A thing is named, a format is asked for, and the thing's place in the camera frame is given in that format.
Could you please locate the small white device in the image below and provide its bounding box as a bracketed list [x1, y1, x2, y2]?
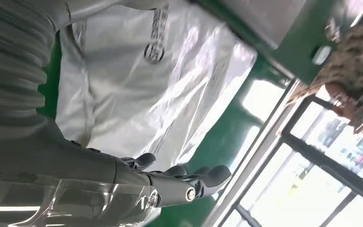
[311, 45, 332, 65]

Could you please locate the person in patterned clothes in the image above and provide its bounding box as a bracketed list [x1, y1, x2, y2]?
[286, 26, 363, 140]

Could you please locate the black window frame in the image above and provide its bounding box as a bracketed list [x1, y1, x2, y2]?
[216, 94, 363, 227]

